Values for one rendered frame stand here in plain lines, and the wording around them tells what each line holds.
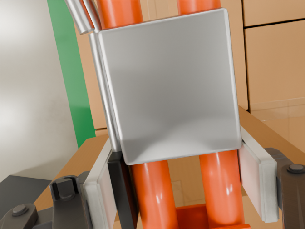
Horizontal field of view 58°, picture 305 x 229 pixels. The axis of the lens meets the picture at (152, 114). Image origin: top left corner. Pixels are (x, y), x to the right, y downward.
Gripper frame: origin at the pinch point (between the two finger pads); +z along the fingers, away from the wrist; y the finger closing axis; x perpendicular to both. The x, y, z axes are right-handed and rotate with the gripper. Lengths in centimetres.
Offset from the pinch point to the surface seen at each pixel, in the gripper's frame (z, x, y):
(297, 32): 53, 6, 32
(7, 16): 107, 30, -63
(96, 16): 1.0, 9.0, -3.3
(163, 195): -1.2, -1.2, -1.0
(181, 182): 18.9, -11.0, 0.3
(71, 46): 107, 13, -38
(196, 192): 15.5, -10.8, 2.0
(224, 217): -1.3, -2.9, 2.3
